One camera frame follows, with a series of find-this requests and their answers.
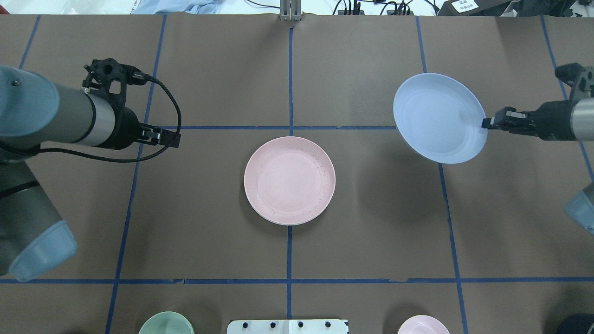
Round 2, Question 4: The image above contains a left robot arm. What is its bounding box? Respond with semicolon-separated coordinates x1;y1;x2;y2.
0;58;182;283

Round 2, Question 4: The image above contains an aluminium frame post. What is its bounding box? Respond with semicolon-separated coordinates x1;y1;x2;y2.
279;0;303;22

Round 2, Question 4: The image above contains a light blue cloth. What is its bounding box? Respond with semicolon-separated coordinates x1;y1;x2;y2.
131;0;219;15

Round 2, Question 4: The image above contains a green bowl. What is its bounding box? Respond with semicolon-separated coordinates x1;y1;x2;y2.
138;311;195;334

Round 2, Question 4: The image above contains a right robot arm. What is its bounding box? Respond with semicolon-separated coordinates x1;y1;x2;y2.
481;97;594;234

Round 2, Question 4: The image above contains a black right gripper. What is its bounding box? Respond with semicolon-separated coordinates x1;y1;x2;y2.
481;101;577;141

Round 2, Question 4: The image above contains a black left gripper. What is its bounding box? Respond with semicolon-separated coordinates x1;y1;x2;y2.
110;107;181;150

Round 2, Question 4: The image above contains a pink bowl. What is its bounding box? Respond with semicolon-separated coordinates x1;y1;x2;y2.
397;315;450;334

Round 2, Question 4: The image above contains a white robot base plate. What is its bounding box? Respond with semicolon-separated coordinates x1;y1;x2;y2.
226;319;349;334

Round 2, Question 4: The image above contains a light blue plate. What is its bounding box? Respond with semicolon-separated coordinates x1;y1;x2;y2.
393;73;487;164

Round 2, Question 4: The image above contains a pink plate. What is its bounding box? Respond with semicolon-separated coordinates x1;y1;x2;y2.
243;136;336;226

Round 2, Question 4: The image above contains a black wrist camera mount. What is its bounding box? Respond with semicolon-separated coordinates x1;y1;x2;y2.
81;58;149;109

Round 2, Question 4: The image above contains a black camera cable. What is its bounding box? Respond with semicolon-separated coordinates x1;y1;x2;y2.
37;74;182;164

